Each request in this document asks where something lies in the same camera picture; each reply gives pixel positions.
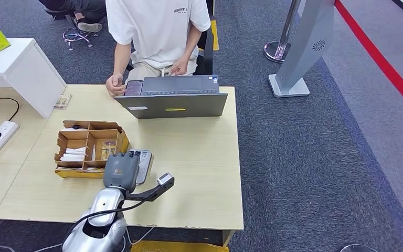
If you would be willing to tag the person's right hand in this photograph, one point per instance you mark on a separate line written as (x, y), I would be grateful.
(114, 85)

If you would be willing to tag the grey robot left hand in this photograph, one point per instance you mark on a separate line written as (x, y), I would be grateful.
(121, 170)

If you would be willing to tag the person's left hand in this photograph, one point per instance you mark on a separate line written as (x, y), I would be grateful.
(180, 66)

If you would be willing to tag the cardboard divider box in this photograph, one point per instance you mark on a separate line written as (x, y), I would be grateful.
(90, 134)

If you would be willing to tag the person's left forearm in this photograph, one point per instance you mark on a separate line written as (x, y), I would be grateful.
(191, 43)

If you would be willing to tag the person's right forearm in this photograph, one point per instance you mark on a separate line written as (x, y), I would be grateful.
(121, 57)

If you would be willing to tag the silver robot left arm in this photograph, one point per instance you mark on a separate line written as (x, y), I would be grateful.
(107, 205)

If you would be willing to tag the golden picture card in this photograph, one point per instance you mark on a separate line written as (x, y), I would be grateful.
(108, 149)

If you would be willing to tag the grey card reader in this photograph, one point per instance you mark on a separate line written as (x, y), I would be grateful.
(146, 163)

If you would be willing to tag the person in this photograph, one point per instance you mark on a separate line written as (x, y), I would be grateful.
(156, 31)
(80, 8)

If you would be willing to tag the white card stack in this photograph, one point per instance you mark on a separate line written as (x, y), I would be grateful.
(73, 154)

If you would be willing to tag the picture printed card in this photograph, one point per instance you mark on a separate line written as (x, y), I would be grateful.
(62, 102)

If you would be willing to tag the black smartphone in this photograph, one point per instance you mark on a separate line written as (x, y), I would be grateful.
(133, 88)

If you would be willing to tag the grey laptop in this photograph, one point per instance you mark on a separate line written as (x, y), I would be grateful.
(173, 106)

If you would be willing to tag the yellow floor tape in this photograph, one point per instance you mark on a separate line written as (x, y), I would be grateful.
(215, 34)

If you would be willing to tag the chrome star chair base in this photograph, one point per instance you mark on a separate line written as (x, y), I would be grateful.
(78, 36)

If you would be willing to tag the white cabinet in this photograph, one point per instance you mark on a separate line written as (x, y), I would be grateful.
(31, 76)

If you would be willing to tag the yellow base panel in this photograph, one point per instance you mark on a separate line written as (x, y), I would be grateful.
(180, 247)

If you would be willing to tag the grey kiosk stand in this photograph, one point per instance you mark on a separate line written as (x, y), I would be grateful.
(305, 45)

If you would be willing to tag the red floor stripe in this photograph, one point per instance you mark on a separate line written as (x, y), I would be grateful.
(378, 59)

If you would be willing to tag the chrome stanchion base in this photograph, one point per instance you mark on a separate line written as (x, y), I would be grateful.
(358, 249)

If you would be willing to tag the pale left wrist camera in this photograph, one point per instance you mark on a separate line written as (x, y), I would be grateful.
(165, 179)

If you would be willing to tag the chrome stanchion post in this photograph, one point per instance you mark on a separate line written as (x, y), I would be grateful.
(278, 50)

